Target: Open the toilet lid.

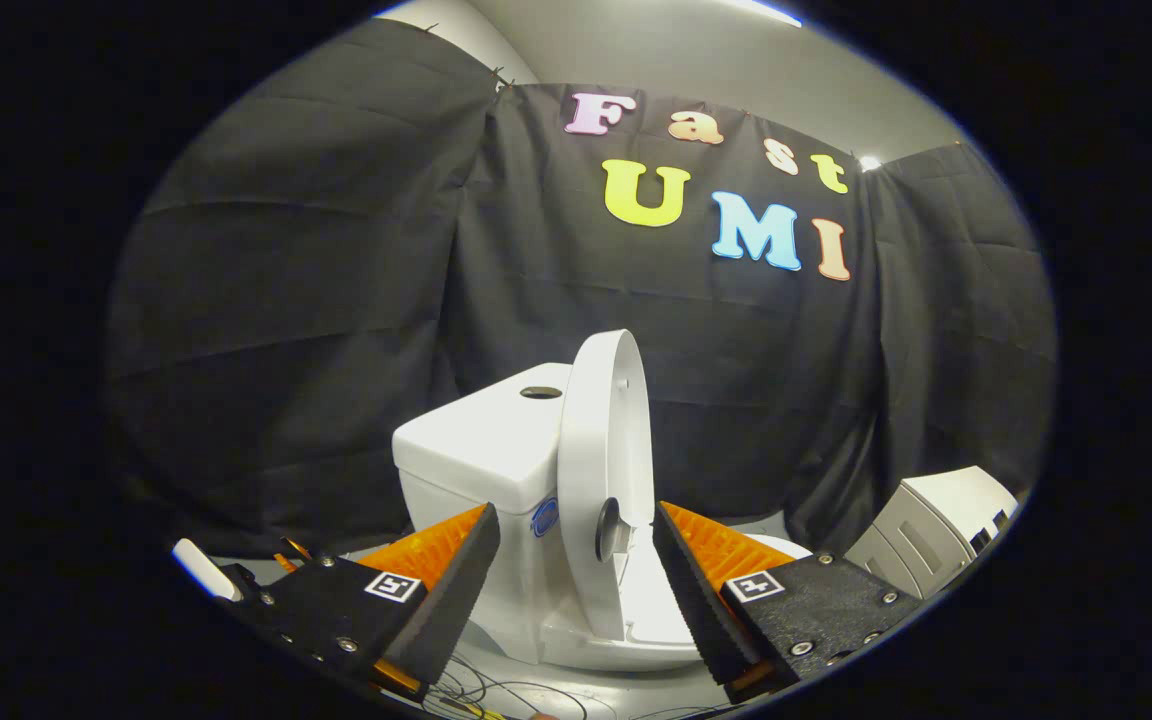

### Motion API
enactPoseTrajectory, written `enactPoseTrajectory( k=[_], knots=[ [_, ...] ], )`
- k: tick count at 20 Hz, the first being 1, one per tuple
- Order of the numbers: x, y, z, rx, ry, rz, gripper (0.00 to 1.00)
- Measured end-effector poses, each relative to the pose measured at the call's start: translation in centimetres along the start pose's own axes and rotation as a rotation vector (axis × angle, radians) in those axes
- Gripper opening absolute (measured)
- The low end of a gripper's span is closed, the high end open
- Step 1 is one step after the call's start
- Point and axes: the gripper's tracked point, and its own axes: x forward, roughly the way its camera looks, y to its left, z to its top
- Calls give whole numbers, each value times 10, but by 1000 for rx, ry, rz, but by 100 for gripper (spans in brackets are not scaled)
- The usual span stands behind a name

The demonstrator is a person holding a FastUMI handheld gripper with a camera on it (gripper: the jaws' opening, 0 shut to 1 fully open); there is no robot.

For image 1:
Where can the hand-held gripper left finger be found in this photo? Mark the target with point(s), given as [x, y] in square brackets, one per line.
[451, 600]

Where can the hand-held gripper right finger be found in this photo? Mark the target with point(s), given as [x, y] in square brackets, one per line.
[701, 610]

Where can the white toilet lid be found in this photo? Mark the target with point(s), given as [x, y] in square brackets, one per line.
[591, 450]

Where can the white ceramic toilet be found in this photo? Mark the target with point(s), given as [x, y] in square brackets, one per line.
[476, 440]

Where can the grey drawer cabinet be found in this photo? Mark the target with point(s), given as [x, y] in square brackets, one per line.
[926, 530]

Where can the black backdrop cloth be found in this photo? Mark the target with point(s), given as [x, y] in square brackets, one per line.
[336, 300]

